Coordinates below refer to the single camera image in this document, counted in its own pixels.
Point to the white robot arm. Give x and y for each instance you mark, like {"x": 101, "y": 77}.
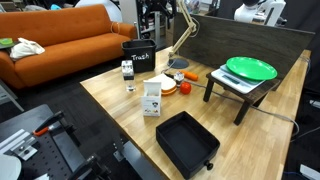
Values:
{"x": 253, "y": 13}

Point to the toy bread slice stack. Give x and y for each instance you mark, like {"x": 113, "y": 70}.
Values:
{"x": 166, "y": 85}

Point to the white paper carton box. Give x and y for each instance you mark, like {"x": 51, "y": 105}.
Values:
{"x": 151, "y": 103}

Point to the red toy tomato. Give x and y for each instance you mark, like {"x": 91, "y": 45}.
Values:
{"x": 185, "y": 88}

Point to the orange toy carrot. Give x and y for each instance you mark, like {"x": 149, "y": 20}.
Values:
{"x": 190, "y": 75}

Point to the clear glass with label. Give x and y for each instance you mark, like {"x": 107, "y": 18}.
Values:
{"x": 128, "y": 75}

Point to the black trash bin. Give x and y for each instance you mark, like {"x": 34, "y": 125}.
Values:
{"x": 140, "y": 55}

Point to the black fabric tray box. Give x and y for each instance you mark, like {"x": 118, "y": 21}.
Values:
{"x": 186, "y": 143}

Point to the white kitchen scale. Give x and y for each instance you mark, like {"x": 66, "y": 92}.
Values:
{"x": 233, "y": 81}

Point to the dark wooden small stool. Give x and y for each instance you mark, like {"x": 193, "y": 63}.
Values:
{"x": 245, "y": 101}

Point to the dark wooden board panel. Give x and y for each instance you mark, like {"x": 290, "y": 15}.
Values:
{"x": 233, "y": 43}

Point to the green plastic plate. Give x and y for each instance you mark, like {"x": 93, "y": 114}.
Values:
{"x": 251, "y": 68}

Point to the orange fabric sofa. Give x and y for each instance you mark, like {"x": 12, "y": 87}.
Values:
{"x": 66, "y": 46}

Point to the black perforated breadboard table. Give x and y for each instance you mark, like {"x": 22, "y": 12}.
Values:
{"x": 50, "y": 156}

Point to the white cloth bag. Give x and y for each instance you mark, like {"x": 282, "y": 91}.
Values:
{"x": 26, "y": 48}

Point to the small green flat item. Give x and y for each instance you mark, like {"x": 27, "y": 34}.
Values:
{"x": 5, "y": 41}

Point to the aluminium profile rail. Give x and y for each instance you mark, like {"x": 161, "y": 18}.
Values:
{"x": 20, "y": 145}

